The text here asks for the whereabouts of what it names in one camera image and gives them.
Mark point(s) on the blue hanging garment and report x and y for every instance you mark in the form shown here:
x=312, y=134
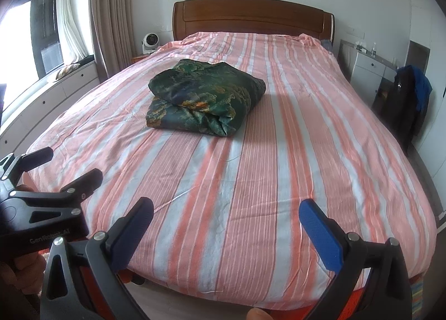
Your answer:
x=423, y=90

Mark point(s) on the wooden headboard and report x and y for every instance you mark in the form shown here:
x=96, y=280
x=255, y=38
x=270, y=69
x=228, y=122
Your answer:
x=251, y=16

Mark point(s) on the small clear bottle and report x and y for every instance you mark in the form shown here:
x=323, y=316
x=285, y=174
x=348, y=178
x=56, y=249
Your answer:
x=373, y=50

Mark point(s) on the orange fleece clothing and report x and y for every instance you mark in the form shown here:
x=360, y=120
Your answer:
x=355, y=306

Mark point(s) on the brown curtain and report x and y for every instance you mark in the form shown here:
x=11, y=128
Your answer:
x=111, y=20

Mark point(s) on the person's right hand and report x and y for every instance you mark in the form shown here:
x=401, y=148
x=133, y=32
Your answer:
x=260, y=314

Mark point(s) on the small white fan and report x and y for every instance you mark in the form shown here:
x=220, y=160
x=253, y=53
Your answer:
x=149, y=41

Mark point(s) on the white wall switch plate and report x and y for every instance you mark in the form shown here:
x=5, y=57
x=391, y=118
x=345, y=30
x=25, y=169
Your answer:
x=355, y=32

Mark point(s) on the patterned cushion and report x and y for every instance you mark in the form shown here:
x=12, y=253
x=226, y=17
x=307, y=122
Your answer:
x=66, y=71

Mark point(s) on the dark hanging jacket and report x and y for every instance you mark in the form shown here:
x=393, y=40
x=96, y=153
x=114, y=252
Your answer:
x=400, y=103

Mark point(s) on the window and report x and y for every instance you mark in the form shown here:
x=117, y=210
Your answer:
x=45, y=34

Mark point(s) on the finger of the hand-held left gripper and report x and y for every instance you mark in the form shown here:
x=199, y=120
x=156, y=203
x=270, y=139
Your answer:
x=38, y=159
x=87, y=182

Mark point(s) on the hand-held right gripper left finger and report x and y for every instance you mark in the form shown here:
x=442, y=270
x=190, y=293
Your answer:
x=134, y=232

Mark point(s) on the person's left hand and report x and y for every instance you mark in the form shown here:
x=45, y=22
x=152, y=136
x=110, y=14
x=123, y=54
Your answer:
x=28, y=271

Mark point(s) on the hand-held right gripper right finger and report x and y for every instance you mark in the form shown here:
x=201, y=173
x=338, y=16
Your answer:
x=320, y=236

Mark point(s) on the colourful striped cloth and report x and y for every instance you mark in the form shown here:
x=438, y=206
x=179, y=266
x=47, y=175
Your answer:
x=416, y=302

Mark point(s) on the white window seat cabinet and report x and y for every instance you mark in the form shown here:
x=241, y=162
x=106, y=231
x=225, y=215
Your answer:
x=69, y=86

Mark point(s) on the green patterned jacket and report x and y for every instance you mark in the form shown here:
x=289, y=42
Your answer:
x=202, y=96

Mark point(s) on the white bedside cabinet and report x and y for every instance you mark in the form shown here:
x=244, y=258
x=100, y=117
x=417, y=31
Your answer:
x=366, y=69

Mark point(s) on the white sheer curtain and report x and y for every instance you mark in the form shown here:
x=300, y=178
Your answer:
x=69, y=27

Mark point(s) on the dark cushion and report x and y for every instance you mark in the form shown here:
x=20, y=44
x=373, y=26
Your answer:
x=86, y=60

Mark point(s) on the white wardrobe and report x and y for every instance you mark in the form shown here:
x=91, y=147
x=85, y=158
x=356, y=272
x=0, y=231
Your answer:
x=432, y=131

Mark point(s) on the grey pillow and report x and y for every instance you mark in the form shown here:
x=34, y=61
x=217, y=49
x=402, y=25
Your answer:
x=327, y=45

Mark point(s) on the wooden nightstand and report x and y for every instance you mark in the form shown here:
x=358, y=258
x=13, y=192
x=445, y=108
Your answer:
x=137, y=58

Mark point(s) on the bed with pink striped cover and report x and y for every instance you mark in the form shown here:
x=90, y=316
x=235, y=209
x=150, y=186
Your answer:
x=244, y=184

